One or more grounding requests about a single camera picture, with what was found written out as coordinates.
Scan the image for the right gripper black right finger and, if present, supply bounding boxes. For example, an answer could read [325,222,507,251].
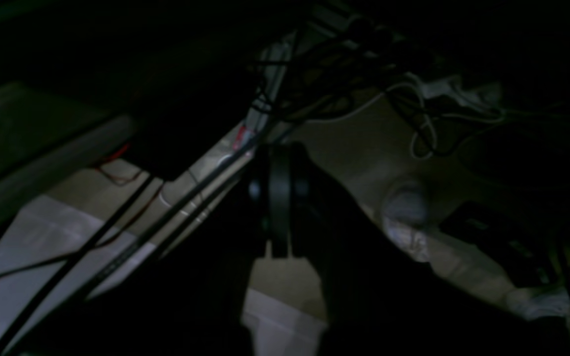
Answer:
[291,143,570,356]

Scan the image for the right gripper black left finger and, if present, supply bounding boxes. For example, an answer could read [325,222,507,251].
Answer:
[132,148,268,356]

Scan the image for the black cables under table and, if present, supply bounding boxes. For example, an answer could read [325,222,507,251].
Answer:
[0,30,315,356]

